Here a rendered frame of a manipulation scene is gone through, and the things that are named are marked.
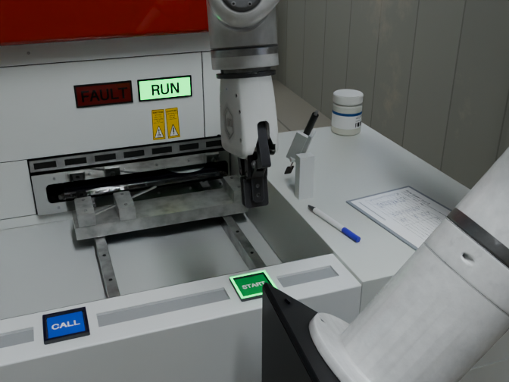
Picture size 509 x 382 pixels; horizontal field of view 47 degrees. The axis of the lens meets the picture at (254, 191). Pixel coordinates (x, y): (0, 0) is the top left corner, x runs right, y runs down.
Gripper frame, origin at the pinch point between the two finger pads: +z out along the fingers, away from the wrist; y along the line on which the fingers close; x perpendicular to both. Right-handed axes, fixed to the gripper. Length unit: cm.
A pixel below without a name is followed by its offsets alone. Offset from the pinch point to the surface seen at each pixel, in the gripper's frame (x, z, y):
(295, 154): 17.6, 1.8, -27.3
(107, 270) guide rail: -18.1, 19.9, -34.4
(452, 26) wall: 172, -19, -183
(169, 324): -13.3, 16.0, 0.5
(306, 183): 18.5, 6.7, -24.9
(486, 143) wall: 170, 36, -155
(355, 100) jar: 43, -4, -50
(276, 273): 4.4, 14.6, -5.8
